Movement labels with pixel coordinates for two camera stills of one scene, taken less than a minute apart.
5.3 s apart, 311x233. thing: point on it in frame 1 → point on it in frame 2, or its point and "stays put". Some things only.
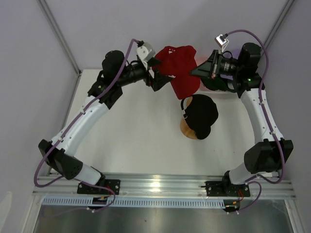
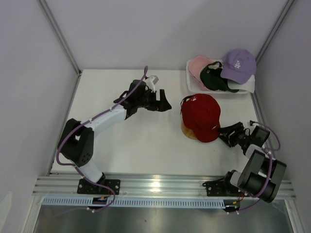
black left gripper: [159, 80] → [162, 106]
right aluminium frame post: [279, 22] stays put
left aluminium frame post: [56, 28] stays put
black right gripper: [211, 68] → [229, 140]
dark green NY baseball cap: [216, 84] stays put
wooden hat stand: [184, 127] stays put
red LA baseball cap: [178, 62] → [202, 114]
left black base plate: [113, 184] stays put
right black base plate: [221, 189] stays put
